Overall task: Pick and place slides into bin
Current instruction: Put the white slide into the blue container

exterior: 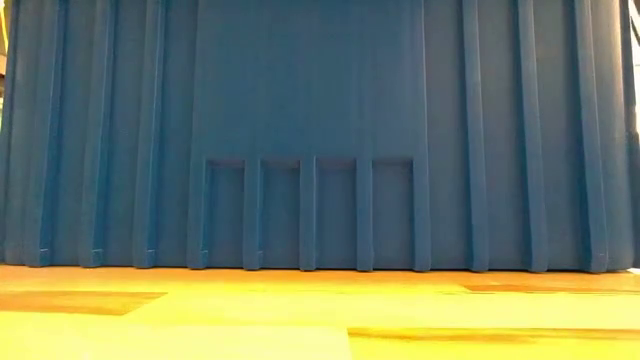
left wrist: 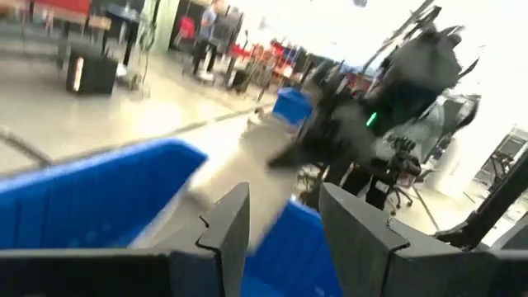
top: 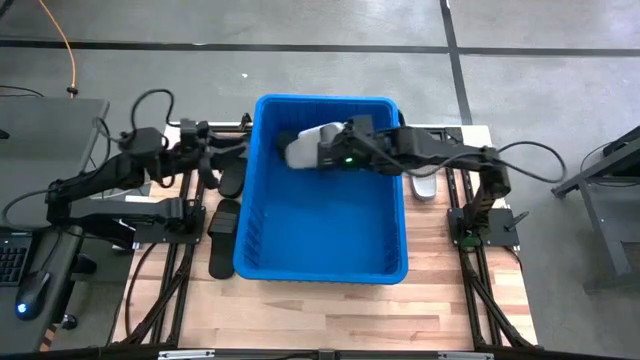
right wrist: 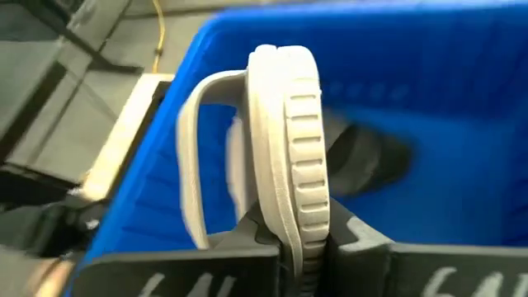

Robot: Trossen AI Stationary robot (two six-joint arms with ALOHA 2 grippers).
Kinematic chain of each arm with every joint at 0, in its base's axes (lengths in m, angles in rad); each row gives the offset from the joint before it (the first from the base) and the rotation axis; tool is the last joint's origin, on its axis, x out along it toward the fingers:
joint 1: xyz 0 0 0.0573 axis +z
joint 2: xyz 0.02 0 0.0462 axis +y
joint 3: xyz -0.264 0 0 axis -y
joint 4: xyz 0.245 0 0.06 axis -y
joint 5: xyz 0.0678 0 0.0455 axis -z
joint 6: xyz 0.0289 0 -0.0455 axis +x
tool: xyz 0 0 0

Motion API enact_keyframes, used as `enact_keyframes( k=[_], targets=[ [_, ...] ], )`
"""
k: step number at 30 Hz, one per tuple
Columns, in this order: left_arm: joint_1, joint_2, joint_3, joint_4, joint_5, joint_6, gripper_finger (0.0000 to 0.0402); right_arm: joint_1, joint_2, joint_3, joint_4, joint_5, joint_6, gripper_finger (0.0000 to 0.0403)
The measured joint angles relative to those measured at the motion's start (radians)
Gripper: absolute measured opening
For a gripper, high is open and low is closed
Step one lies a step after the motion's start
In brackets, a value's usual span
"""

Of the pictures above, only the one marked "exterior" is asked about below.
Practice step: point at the blue plastic bin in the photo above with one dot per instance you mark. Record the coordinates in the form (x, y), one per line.
(320, 125)

